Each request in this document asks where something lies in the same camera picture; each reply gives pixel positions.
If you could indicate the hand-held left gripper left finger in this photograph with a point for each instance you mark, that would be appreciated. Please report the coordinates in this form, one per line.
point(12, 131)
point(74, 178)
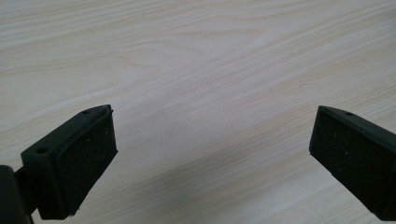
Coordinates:
point(73, 161)

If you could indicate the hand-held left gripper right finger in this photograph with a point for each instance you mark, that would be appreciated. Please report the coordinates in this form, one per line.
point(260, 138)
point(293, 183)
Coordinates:
point(355, 155)

